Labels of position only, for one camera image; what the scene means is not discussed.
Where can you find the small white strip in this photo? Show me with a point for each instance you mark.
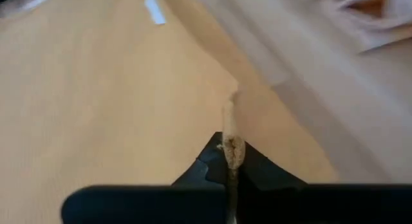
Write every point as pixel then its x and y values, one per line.
pixel 155 10

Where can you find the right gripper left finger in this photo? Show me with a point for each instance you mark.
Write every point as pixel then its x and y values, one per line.
pixel 145 204

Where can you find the plain yellow towel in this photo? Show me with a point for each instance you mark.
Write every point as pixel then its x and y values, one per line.
pixel 233 150

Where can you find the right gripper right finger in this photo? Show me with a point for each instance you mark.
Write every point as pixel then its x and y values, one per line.
pixel 322 204

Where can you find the white striped towel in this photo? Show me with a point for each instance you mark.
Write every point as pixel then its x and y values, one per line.
pixel 396 31

